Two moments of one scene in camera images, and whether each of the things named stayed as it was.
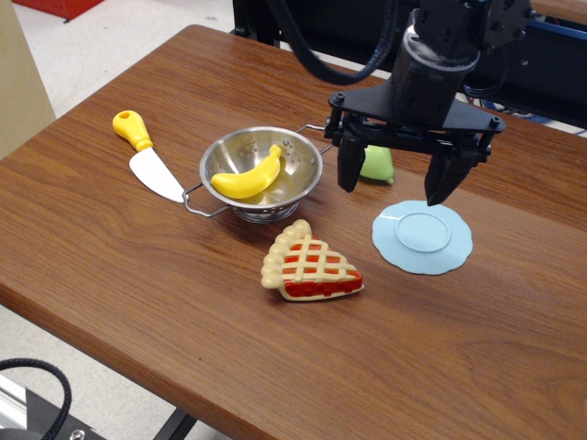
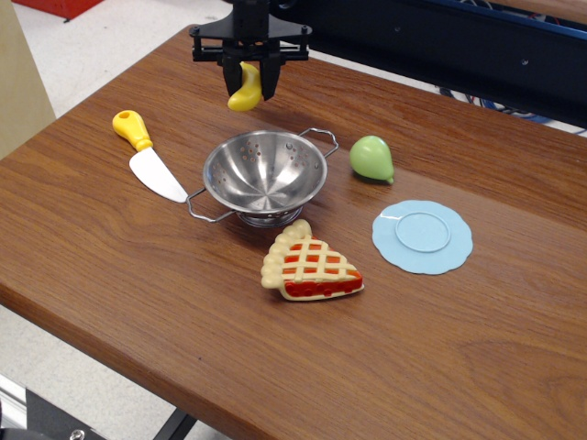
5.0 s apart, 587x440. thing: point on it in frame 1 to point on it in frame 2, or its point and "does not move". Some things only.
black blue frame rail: (534, 57) does not move
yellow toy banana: (250, 181) to (249, 93)
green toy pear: (378, 163) does not move
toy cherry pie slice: (304, 268) does not move
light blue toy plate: (419, 238) does not move
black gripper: (420, 106) to (251, 35)
